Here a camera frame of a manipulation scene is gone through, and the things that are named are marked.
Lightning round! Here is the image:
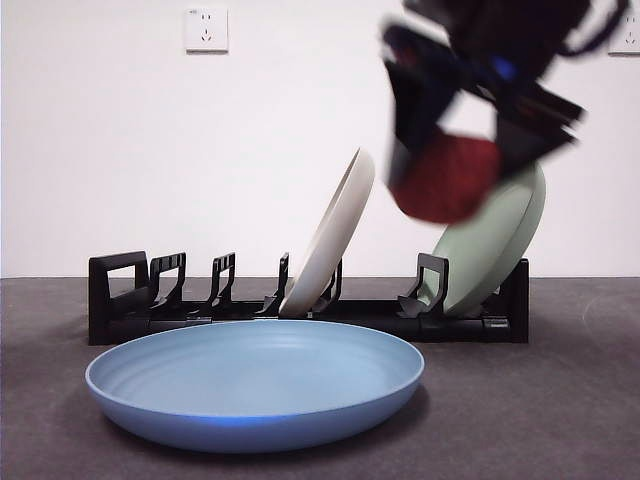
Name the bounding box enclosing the green plate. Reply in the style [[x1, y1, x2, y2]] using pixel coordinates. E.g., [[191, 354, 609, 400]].
[[419, 160, 547, 317]]

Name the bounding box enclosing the beige plate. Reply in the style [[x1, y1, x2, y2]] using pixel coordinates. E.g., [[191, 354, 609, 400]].
[[278, 146, 377, 318]]

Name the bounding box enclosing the red apple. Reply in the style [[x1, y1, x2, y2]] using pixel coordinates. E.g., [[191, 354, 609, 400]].
[[389, 127, 504, 224]]

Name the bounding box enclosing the black plate rack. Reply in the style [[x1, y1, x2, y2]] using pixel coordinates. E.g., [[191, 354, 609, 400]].
[[88, 251, 530, 346]]

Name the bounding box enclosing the blue plate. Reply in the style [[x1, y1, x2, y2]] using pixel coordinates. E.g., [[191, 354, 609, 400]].
[[84, 319, 426, 455]]

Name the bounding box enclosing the white wall socket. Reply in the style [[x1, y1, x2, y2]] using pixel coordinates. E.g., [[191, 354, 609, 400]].
[[607, 10, 640, 56], [184, 7, 230, 55]]

